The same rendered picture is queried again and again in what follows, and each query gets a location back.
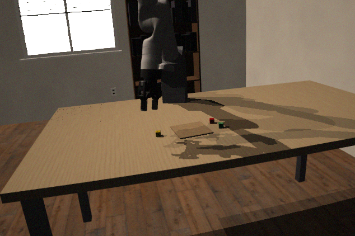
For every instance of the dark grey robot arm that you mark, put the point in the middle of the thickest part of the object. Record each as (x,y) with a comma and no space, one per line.
(155,16)

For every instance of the tan square mat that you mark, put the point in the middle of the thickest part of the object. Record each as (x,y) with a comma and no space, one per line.
(190,130)

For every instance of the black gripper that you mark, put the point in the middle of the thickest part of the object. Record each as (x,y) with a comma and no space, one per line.
(149,86)

